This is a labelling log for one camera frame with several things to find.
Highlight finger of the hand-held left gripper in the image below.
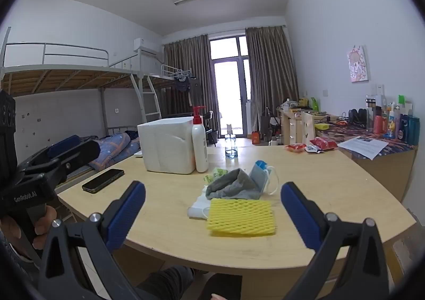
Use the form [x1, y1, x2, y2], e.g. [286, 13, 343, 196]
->
[25, 140, 101, 188]
[16, 135, 82, 171]

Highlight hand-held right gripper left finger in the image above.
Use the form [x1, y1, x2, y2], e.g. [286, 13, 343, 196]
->
[37, 180, 147, 300]

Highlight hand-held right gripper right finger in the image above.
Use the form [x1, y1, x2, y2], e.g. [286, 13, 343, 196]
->
[280, 181, 390, 300]

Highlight blue face mask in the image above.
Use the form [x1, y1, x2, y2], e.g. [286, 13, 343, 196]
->
[249, 160, 280, 196]

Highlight yellow foam net sleeve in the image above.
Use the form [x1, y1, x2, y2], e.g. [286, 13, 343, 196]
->
[206, 198, 277, 237]

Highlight grey sock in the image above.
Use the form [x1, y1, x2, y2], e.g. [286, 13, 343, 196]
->
[205, 168, 266, 201]

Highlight white foam box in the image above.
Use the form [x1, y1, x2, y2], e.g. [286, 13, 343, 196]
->
[137, 117, 196, 175]

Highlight green tissue packet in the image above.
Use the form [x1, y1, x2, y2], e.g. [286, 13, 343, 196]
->
[203, 167, 230, 185]

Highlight person's left forearm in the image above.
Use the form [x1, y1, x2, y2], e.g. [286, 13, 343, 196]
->
[0, 217, 35, 262]

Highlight person's left hand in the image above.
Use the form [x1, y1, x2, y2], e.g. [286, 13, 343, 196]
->
[33, 205, 62, 247]

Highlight blue plaid quilt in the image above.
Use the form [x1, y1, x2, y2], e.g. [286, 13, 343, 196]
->
[87, 132, 140, 170]

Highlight black smartphone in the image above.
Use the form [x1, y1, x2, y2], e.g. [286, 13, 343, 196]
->
[82, 168, 125, 193]

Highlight person's left leg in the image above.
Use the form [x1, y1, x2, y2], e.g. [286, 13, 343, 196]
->
[136, 266, 196, 300]

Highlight person's leg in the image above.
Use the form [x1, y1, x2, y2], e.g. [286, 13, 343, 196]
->
[199, 273, 243, 300]
[136, 266, 196, 300]

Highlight wooden smiley face chair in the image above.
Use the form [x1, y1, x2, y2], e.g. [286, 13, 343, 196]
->
[300, 111, 316, 146]

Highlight wooden desk with drawers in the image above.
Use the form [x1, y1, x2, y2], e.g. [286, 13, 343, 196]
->
[277, 105, 336, 146]

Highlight clear spray bottle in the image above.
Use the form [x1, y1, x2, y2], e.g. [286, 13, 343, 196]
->
[224, 124, 238, 159]

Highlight white paper sheet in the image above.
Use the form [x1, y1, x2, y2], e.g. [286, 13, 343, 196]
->
[337, 136, 389, 160]

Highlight white lotion bottle red pump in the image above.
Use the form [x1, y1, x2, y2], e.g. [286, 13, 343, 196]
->
[192, 105, 209, 173]

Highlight person's right leg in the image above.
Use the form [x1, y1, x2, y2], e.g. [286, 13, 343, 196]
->
[199, 273, 243, 300]

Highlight black headphones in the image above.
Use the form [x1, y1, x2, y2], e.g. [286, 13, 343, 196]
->
[348, 108, 367, 124]

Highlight hanging dark clothes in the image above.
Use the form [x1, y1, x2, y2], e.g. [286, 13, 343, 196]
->
[173, 71, 196, 93]

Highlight black folding chair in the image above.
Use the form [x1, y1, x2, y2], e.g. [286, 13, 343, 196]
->
[202, 111, 218, 146]

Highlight white and yellow bottle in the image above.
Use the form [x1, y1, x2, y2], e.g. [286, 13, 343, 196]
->
[387, 111, 397, 138]

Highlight white air conditioner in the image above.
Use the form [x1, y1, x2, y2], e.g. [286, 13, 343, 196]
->
[133, 37, 159, 54]

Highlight dark blue bottle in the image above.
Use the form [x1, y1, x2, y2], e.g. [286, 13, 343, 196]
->
[398, 114, 410, 141]

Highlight teal bottle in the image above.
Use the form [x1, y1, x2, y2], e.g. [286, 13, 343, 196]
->
[408, 116, 420, 145]

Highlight brown curtain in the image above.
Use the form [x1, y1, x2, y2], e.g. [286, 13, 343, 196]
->
[163, 34, 220, 131]
[245, 25, 299, 111]

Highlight glass balcony door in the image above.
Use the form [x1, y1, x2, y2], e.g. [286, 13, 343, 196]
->
[209, 36, 252, 138]

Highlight pink cartoon wall poster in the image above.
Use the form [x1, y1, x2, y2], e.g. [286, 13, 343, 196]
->
[346, 45, 370, 83]

